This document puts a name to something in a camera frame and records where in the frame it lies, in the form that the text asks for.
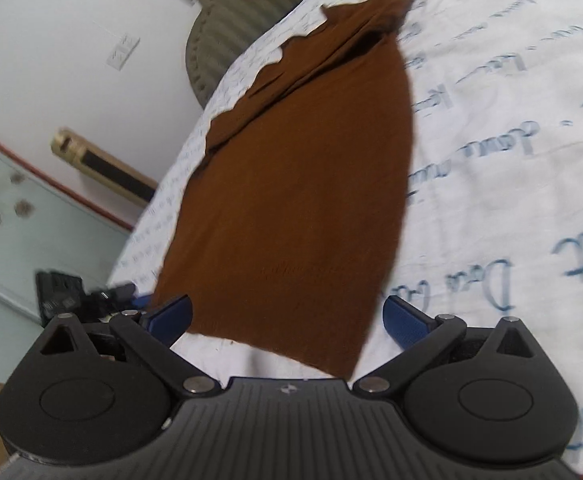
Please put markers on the olive padded headboard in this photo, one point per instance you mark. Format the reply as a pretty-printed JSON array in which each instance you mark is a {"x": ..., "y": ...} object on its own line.
[{"x": 216, "y": 35}]

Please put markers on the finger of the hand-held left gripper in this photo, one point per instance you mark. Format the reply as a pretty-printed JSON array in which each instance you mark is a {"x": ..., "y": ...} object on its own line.
[{"x": 111, "y": 296}]

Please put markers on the pale printed panel red trim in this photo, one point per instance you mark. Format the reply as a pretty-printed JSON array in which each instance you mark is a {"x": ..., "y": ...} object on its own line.
[{"x": 16, "y": 220}]

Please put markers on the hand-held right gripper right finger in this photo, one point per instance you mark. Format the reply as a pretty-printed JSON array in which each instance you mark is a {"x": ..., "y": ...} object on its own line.
[{"x": 405, "y": 317}]

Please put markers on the white script-printed bed sheet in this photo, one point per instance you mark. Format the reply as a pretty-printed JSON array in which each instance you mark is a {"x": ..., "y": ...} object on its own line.
[{"x": 496, "y": 160}]

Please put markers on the beige and black panel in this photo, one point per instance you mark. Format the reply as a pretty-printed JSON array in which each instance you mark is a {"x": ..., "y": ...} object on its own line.
[{"x": 101, "y": 167}]

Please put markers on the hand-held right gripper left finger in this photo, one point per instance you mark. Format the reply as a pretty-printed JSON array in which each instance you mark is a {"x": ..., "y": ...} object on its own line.
[{"x": 171, "y": 314}]

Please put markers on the brown knit sweater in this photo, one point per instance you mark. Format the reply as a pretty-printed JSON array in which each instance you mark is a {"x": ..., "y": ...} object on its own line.
[{"x": 296, "y": 185}]

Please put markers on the white wall socket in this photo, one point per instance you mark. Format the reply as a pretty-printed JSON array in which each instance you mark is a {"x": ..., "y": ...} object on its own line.
[
  {"x": 117, "y": 56},
  {"x": 130, "y": 43}
]

